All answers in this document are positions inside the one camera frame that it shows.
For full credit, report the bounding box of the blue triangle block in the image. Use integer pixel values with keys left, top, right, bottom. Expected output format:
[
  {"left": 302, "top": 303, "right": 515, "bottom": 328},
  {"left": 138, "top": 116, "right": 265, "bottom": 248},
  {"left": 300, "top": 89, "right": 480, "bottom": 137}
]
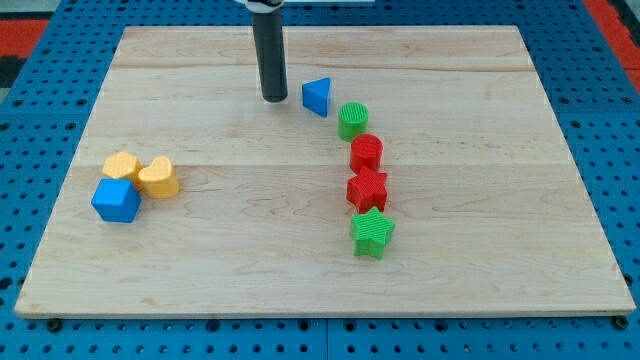
[{"left": 302, "top": 77, "right": 331, "bottom": 118}]

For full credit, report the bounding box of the red cylinder block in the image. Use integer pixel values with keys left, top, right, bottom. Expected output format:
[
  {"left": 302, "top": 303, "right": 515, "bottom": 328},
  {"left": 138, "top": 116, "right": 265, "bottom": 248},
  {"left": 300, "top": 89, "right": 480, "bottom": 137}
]
[{"left": 349, "top": 134, "right": 383, "bottom": 173}]

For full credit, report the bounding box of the green cylinder block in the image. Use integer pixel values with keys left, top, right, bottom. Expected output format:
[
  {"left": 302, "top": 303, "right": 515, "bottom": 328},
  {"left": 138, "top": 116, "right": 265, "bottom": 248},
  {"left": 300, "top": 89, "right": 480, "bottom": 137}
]
[{"left": 338, "top": 102, "right": 369, "bottom": 142}]

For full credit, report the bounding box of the red star block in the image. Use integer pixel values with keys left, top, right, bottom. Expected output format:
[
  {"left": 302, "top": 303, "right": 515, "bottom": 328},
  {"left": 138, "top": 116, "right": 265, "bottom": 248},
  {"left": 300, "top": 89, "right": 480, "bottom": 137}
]
[{"left": 346, "top": 167, "right": 388, "bottom": 214}]

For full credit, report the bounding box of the blue cube block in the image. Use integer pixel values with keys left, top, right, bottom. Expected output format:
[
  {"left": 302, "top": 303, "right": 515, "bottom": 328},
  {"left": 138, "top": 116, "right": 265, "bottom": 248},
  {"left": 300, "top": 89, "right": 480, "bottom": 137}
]
[{"left": 91, "top": 178, "right": 141, "bottom": 223}]

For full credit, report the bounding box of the yellow hexagon block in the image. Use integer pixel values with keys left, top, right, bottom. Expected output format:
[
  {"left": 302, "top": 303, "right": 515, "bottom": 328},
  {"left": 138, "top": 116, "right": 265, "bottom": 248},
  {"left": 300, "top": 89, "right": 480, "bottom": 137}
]
[{"left": 102, "top": 151, "right": 143, "bottom": 191}]

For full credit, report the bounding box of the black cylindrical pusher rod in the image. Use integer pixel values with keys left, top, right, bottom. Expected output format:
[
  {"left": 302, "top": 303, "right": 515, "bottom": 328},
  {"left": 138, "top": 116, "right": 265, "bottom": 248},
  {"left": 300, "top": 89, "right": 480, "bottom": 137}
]
[{"left": 251, "top": 6, "right": 288, "bottom": 103}]

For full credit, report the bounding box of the light wooden board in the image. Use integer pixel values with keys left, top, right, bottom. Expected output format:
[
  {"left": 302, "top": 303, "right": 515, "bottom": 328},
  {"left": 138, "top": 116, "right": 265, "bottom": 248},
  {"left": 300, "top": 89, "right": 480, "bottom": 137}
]
[{"left": 15, "top": 26, "right": 636, "bottom": 320}]

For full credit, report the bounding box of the yellow heart block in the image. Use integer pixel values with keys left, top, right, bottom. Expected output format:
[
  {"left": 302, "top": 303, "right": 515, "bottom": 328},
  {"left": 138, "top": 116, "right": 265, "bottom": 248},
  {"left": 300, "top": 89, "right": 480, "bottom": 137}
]
[{"left": 138, "top": 156, "right": 180, "bottom": 199}]

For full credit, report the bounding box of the green star block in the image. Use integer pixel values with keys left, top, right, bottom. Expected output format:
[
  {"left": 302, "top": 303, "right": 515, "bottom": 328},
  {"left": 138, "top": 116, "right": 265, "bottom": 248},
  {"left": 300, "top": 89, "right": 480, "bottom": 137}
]
[{"left": 349, "top": 207, "right": 395, "bottom": 260}]

